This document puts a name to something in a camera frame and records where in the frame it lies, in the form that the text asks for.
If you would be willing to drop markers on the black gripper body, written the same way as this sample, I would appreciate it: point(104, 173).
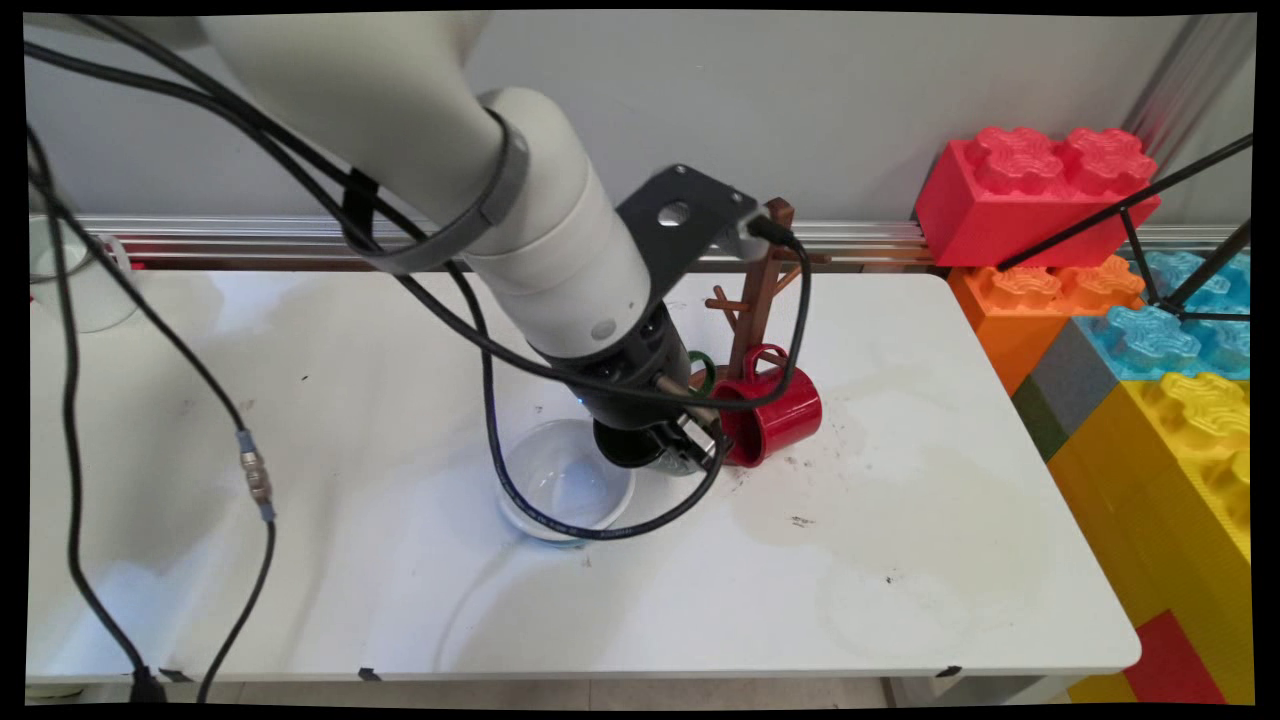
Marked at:
point(630, 380)

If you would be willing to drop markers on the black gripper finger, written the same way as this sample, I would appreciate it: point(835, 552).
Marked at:
point(700, 448)

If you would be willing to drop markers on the green mug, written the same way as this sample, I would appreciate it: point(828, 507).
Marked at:
point(630, 450)

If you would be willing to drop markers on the red mug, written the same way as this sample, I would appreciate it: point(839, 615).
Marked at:
point(780, 420)

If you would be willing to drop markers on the white ceramic bowl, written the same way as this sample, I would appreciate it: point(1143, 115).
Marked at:
point(560, 485)

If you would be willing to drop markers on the brown wooden mug tree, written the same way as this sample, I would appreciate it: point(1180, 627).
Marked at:
point(762, 290)

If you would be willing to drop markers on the orange toy brick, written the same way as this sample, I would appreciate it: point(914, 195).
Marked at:
point(1010, 310)

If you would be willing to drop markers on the dark green toy brick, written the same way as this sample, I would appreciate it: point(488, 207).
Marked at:
point(1040, 420)

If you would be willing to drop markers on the big red toy brick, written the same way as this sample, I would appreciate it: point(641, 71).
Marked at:
point(1010, 200)

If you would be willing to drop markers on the blue toy brick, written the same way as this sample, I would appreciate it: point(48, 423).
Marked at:
point(1150, 340)

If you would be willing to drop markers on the big yellow toy brick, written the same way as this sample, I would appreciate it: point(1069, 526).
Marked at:
point(1170, 500)

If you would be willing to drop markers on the black tripod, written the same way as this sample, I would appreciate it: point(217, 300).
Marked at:
point(1130, 215)

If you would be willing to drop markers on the small red toy brick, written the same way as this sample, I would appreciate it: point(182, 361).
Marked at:
point(1175, 665)

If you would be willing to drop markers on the white plastic cup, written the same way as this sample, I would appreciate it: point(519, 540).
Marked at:
point(90, 295)

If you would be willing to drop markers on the dark grey camera mount plate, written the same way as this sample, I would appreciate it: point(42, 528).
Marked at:
point(690, 240)

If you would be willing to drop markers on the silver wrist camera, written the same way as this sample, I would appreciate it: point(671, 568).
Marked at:
point(760, 235)

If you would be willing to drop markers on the aluminium rail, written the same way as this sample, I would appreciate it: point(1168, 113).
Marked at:
point(880, 240)

